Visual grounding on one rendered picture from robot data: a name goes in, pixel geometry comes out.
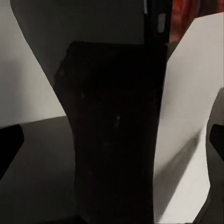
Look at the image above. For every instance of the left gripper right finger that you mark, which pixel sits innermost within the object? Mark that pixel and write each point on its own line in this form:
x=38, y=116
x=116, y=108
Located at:
x=217, y=139

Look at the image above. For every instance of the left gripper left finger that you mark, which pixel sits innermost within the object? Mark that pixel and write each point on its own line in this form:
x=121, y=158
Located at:
x=11, y=140

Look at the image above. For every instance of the shelf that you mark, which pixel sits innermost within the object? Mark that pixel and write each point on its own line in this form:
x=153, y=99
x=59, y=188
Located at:
x=37, y=186

